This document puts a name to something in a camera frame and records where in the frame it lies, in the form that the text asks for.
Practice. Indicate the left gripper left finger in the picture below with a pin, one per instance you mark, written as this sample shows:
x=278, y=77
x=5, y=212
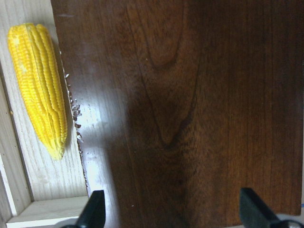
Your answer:
x=93, y=214

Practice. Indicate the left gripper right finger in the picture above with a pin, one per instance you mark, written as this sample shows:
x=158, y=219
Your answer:
x=254, y=213

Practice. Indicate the wooden drawer with white handle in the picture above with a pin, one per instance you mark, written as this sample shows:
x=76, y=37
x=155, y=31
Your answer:
x=35, y=190

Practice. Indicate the yellow corn cob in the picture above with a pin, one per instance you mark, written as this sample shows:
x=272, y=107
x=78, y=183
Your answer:
x=33, y=56

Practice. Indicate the dark wooden drawer cabinet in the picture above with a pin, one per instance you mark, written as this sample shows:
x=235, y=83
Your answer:
x=181, y=103

